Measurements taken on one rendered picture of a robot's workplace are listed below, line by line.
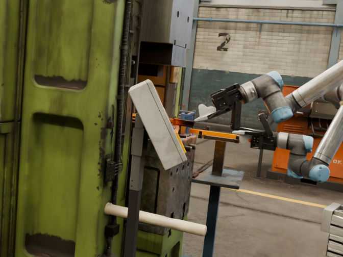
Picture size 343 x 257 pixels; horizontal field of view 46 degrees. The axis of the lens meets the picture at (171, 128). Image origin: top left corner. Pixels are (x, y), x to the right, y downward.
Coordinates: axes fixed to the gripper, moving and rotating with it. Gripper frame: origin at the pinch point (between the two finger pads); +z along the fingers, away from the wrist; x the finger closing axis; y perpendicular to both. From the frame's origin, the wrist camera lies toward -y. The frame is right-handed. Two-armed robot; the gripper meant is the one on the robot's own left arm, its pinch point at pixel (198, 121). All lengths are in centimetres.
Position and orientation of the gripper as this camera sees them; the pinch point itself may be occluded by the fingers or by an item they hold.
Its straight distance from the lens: 156.3
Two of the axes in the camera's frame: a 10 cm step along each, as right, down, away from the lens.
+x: 0.8, 1.4, -9.9
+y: -4.1, -9.0, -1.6
